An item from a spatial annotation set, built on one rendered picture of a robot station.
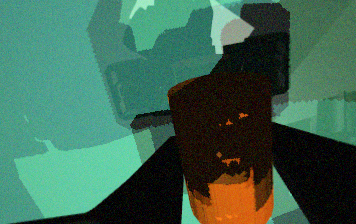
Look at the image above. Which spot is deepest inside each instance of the orange cylinder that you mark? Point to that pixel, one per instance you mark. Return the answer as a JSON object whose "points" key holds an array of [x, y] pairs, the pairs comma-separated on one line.
{"points": [[223, 128]]}

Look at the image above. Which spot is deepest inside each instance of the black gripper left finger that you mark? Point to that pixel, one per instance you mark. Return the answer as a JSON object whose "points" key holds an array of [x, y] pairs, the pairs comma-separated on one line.
{"points": [[153, 194]]}

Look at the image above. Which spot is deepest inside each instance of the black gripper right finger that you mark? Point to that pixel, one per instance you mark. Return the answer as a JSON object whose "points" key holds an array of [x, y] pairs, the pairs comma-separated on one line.
{"points": [[319, 172]]}

